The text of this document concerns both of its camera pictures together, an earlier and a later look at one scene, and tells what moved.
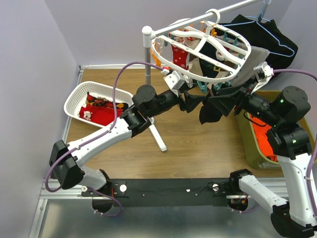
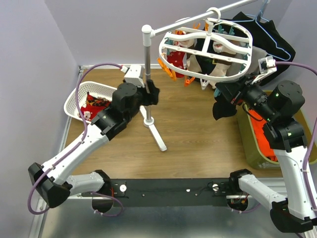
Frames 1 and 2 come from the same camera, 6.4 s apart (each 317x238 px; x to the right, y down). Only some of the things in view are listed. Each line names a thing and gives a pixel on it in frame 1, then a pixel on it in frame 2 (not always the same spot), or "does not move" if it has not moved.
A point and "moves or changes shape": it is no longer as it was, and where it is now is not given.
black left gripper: (191, 101) to (151, 98)
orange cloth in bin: (261, 135) does not move
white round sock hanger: (202, 52) moves or changes shape
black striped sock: (208, 113) moves or changes shape
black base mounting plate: (171, 192) does not move
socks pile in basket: (100, 110) does not move
